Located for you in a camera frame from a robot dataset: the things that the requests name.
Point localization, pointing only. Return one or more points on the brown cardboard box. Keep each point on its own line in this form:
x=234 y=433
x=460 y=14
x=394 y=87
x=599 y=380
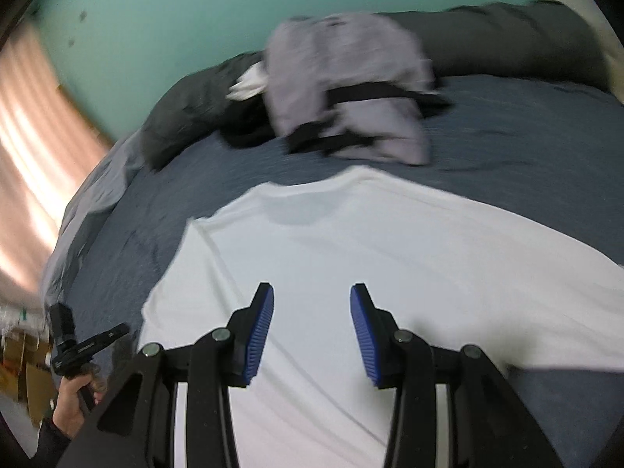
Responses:
x=29 y=385

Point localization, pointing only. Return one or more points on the white crumpled garment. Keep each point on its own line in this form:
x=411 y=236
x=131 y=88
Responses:
x=248 y=85

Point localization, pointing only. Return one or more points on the black garment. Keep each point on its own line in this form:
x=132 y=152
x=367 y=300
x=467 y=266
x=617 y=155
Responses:
x=243 y=126

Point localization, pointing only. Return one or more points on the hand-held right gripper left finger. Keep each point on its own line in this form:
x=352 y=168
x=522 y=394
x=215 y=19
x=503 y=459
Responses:
x=258 y=336

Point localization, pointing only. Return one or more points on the person's left forearm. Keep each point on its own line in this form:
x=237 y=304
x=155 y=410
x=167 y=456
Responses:
x=48 y=443

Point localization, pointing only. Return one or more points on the white long-sleeve shirt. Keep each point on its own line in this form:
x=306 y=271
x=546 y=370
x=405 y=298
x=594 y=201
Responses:
x=390 y=234

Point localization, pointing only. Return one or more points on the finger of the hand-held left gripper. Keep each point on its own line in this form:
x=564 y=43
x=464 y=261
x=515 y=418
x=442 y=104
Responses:
x=105 y=340

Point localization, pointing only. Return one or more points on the dark grey rolled duvet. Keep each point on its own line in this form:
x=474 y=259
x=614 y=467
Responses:
x=512 y=44

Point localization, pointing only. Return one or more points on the light grey blanket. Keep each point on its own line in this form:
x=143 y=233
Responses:
x=87 y=204

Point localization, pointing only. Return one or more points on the grey jacket with black trim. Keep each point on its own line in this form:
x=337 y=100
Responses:
x=341 y=58

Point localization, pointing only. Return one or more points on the bed with blue-grey sheet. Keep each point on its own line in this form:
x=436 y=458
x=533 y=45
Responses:
x=512 y=146

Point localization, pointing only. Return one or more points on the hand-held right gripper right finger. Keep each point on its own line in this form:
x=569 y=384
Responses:
x=365 y=336

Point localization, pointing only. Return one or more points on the pink curtain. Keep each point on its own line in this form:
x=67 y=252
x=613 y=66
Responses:
x=34 y=156

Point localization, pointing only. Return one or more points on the person's left hand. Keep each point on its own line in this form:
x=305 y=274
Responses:
x=68 y=409

